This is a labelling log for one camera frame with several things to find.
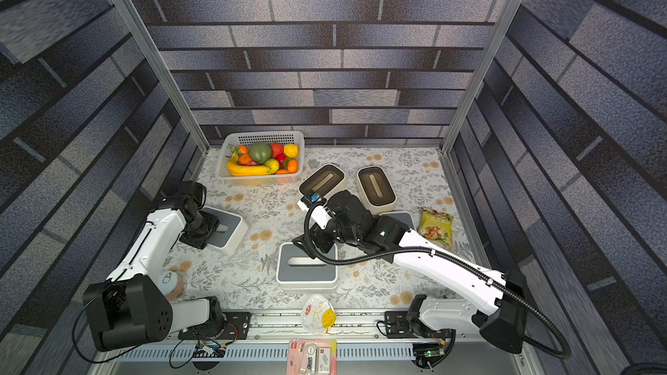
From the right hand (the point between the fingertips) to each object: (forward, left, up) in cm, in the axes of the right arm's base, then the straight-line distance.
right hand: (304, 225), depth 69 cm
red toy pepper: (+44, +18, -16) cm, 50 cm away
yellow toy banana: (+30, +30, -13) cm, 45 cm away
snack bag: (+11, -44, -20) cm, 50 cm away
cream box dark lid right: (+25, -23, -18) cm, 38 cm away
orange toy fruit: (+37, +11, -18) cm, 42 cm away
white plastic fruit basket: (+39, +25, -15) cm, 49 cm away
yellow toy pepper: (+45, +13, -17) cm, 49 cm away
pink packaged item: (-28, -3, -21) cm, 35 cm away
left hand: (+5, +31, -13) cm, 34 cm away
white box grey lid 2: (0, +26, -12) cm, 29 cm away
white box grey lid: (-9, +3, -12) cm, 15 cm away
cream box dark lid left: (+30, -2, -19) cm, 35 cm away
